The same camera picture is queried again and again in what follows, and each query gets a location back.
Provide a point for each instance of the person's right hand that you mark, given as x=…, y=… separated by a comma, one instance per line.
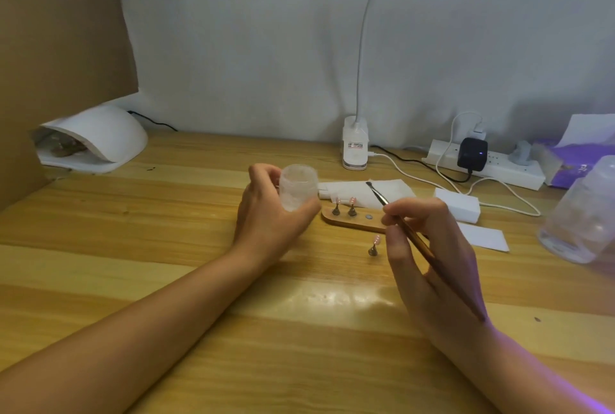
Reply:
x=447, y=279

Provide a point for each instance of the brown nail art brush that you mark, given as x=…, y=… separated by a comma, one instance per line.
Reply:
x=377, y=193

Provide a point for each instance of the small white box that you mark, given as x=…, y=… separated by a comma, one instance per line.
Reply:
x=459, y=204

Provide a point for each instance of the clear plastic bottle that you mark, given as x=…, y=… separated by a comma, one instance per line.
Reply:
x=581, y=216

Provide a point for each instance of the white power strip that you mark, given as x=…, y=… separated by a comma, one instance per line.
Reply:
x=509, y=171

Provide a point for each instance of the white paper card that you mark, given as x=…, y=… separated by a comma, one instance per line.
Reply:
x=487, y=237

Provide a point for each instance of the purple tissue pack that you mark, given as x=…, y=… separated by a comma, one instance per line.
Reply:
x=576, y=159

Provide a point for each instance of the brown cardboard panel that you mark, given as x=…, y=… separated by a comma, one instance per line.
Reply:
x=53, y=58

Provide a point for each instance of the small gray plug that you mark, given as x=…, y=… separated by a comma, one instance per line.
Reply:
x=522, y=153

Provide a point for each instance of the person's right forearm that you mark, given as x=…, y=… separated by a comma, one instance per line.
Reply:
x=519, y=375

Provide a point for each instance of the white nail curing lamp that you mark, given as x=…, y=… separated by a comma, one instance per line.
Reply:
x=103, y=132

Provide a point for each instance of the person's right middle finger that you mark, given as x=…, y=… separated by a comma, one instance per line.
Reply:
x=417, y=227

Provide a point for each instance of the wooden nail stand base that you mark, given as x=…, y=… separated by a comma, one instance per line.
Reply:
x=355, y=222

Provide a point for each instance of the metal nail tip holder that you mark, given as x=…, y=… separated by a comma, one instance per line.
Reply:
x=337, y=207
x=374, y=246
x=352, y=207

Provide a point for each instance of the person's right thumb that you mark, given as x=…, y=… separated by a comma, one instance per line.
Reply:
x=406, y=255

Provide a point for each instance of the white cloth backdrop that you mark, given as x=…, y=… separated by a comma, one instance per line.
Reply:
x=288, y=43

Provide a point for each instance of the white charger plug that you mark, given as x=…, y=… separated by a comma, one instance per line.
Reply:
x=477, y=131

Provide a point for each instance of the person's left thumb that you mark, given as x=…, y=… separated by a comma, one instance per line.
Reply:
x=305, y=221

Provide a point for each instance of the white gooseneck desk lamp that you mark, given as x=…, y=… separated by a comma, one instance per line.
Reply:
x=355, y=144

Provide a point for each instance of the small translucent plastic jar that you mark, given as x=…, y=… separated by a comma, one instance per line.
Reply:
x=299, y=185

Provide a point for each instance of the white paper towel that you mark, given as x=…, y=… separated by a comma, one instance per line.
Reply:
x=384, y=189

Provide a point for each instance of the black power adapter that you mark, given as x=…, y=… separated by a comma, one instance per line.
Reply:
x=472, y=154

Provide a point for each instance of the person's left hand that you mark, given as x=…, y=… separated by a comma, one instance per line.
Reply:
x=259, y=221

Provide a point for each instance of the person's left forearm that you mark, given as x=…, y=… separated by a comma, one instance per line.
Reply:
x=134, y=336

